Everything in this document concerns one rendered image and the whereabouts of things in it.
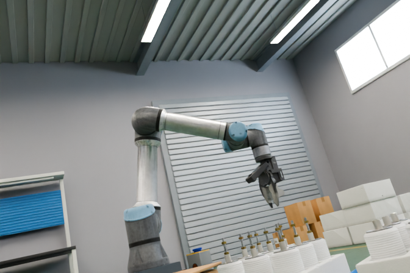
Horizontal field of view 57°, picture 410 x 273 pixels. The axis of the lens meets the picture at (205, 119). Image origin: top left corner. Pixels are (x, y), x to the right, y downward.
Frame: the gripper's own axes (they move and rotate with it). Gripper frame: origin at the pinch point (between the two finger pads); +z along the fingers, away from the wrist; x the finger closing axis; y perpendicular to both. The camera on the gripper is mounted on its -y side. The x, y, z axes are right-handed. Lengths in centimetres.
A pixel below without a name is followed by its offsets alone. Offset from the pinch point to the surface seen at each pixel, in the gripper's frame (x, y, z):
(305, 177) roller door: 445, 459, -76
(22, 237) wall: 501, -58, -66
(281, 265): -21.9, -21.2, 21.1
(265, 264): -13.7, -21.6, 20.0
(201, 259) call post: 15.0, -30.3, 13.9
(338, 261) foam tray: -18.2, 7.0, 26.1
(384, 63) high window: 231, 518, -218
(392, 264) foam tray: -54, -11, 26
